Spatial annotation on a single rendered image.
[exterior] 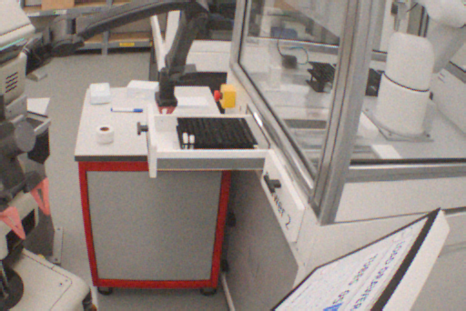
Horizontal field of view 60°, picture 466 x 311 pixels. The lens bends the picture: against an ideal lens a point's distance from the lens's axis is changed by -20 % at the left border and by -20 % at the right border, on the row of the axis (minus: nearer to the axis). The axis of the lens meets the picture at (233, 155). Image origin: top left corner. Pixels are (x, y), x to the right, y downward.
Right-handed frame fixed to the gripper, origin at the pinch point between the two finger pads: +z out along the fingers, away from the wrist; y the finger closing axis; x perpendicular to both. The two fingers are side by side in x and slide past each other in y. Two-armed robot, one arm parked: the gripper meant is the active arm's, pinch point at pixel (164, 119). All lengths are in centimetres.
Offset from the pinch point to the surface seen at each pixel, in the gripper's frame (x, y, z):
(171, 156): 7.6, -37.5, -7.0
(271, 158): -16, -51, -12
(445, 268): -69, -92, 14
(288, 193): -14, -67, -11
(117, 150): 19.5, -10.2, 4.9
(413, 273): 1, -126, -39
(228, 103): -24.0, -0.1, -4.6
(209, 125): -8.1, -24.3, -8.7
